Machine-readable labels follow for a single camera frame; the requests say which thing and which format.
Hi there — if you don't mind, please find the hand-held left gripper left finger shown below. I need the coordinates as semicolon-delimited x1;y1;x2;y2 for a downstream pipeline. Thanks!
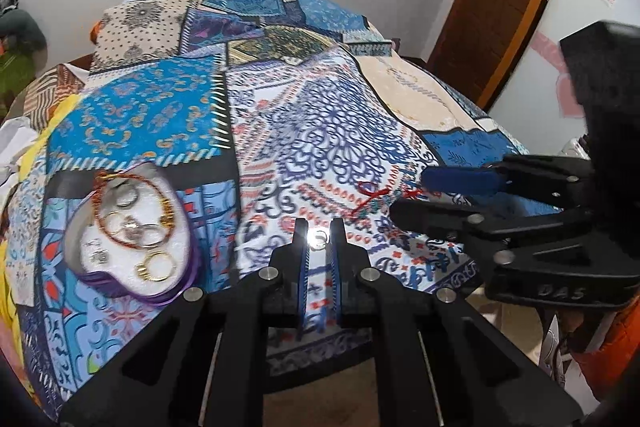
60;218;312;427

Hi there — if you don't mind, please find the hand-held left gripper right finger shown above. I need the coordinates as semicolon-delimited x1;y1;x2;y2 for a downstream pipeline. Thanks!
325;218;583;427

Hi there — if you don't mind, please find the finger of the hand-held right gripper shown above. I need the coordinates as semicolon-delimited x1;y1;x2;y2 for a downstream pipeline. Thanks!
422;156;596;211
390;199;601;265

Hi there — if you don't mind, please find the red string bracelet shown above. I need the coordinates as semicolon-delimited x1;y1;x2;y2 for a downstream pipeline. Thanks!
350;181;426;217

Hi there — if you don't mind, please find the red beaded bracelet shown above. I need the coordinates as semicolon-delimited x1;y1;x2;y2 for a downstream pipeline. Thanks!
92;173;176;228

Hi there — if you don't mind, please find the cluster of silver rings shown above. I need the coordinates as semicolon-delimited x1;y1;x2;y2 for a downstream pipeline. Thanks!
102;184;168;250

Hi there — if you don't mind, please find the brown beaded bracelet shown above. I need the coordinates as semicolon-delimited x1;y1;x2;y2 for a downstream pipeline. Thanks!
99;207;168;251

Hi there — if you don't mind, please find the purple heart-shaped box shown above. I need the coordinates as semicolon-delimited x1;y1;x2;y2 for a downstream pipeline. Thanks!
62;162;201;305

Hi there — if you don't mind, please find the pink sticker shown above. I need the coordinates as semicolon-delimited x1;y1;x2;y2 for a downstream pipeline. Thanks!
530;32;581;120

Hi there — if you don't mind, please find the blue patchwork blanket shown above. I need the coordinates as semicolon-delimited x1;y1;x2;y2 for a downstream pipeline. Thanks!
0;0;531;423

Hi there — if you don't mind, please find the person's orange clothing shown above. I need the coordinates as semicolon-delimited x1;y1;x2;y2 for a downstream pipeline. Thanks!
570;297;640;403

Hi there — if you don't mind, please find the yellow cloth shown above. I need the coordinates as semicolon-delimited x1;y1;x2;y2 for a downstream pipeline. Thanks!
10;97;83;188

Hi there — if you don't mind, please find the striped beige cloth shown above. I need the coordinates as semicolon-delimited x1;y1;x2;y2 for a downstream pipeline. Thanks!
22;62;88;128

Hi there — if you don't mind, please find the white cloth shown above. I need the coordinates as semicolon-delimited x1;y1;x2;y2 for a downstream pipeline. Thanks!
0;117;42;188

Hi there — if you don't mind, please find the green patterned cloth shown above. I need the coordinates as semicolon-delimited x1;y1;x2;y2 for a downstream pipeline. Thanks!
0;49;38;122

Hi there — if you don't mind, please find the dark grey garment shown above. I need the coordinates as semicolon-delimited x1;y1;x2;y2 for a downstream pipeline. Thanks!
0;4;48;62

